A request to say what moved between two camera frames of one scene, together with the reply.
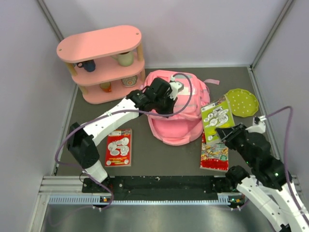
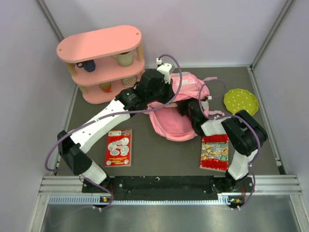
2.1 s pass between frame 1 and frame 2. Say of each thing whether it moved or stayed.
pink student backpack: moved
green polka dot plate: stayed
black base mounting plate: stayed
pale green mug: stayed
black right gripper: moved
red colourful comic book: stayed
